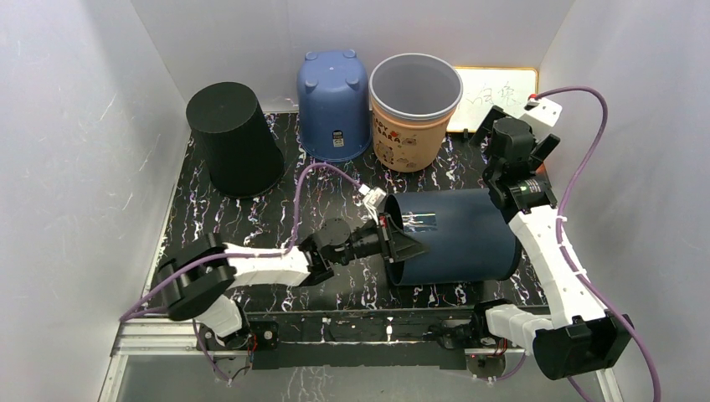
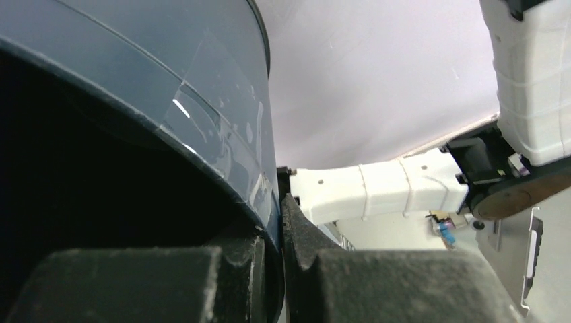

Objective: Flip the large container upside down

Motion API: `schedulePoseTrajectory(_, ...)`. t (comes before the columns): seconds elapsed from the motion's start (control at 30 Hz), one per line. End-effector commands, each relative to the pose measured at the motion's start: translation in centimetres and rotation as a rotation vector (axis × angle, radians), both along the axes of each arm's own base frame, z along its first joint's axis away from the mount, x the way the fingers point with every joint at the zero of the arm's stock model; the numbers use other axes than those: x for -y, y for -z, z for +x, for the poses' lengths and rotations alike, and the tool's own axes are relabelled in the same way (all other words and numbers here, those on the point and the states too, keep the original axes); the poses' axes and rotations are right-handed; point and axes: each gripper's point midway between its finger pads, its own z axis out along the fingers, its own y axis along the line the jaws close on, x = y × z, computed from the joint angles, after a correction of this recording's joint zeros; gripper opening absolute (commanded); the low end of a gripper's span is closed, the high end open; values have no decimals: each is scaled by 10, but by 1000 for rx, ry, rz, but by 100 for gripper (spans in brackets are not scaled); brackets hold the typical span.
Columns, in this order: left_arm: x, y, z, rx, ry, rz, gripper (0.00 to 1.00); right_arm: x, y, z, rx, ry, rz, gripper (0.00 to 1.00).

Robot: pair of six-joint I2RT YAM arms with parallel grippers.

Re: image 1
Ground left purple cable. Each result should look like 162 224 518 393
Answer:
119 162 368 384

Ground light blue plastic bucket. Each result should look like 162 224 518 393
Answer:
296 49 372 162

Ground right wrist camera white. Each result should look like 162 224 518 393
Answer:
520 97 563 140

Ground large dark blue bucket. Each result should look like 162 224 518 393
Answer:
384 188 522 286

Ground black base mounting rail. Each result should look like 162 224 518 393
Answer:
244 310 528 372

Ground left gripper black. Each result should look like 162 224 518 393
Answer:
330 214 430 266

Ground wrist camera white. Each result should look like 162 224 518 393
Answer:
520 97 563 140
358 184 387 210

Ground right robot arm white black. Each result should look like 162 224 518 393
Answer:
471 106 631 380

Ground black ribbed plastic bucket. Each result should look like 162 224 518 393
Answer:
186 82 285 198

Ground small whiteboard yellow frame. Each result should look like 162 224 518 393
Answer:
447 67 538 133

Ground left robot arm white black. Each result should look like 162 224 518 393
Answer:
157 213 430 348

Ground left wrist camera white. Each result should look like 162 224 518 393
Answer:
358 184 387 210

